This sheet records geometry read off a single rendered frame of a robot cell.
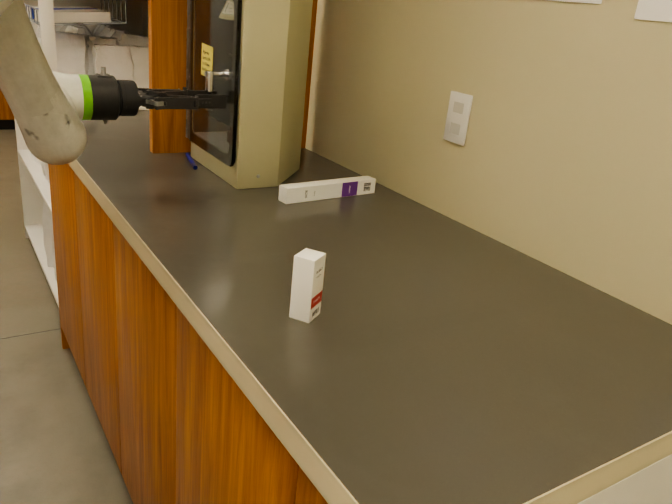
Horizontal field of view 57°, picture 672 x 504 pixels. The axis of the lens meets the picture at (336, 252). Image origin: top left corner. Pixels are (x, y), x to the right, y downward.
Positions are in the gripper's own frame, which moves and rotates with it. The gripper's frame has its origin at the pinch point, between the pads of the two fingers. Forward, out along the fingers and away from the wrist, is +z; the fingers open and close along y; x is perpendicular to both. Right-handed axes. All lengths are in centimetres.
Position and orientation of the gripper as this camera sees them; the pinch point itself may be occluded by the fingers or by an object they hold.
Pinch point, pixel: (207, 99)
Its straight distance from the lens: 148.5
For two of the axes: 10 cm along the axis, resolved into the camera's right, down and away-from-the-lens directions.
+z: 8.4, -1.2, 5.3
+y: -5.3, -3.7, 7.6
